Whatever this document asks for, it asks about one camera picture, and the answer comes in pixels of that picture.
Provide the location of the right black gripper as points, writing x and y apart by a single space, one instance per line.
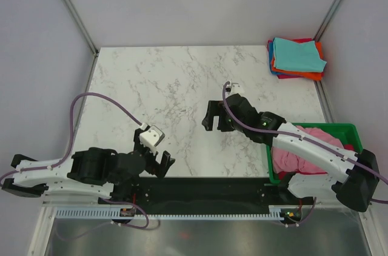
215 108

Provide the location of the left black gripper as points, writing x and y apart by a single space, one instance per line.
167 161

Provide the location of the pink t shirt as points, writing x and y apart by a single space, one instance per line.
286 161

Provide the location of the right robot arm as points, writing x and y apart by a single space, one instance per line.
348 176

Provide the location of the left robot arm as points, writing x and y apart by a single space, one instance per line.
102 173

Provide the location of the folded blue t shirt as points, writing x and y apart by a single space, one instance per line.
270 53

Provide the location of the folded teal t shirt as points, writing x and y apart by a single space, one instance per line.
297 57

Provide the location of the folded orange t shirt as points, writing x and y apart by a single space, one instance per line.
315 76

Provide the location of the green plastic bin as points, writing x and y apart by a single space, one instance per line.
345 132

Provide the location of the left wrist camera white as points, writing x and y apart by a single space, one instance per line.
151 138

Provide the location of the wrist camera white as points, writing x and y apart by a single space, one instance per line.
151 138
234 88

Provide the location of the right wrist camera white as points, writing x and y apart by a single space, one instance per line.
234 88

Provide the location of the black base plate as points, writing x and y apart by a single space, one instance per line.
195 195

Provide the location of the white slotted cable duct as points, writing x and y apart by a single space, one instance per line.
117 213

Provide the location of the right aluminium frame post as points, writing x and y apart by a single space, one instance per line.
336 1

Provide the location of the aluminium frame post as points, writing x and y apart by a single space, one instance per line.
81 26
336 1

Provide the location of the left aluminium frame post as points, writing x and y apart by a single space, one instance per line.
81 26

